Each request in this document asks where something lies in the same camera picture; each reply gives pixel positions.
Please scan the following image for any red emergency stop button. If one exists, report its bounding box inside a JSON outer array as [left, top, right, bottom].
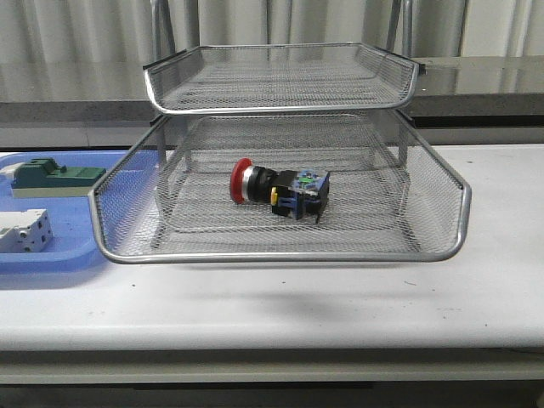
[[229, 157, 331, 221]]

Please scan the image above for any grey metal rack frame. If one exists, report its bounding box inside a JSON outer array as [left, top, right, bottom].
[[149, 0, 416, 171]]

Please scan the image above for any green terminal block component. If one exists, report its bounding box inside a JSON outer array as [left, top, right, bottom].
[[1, 157, 106, 198]]

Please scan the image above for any blue plastic tray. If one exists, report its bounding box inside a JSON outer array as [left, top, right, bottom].
[[1, 150, 158, 273]]

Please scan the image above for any silver mesh tray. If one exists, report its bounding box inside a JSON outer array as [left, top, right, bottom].
[[156, 163, 422, 253], [142, 42, 428, 116], [89, 110, 471, 264]]

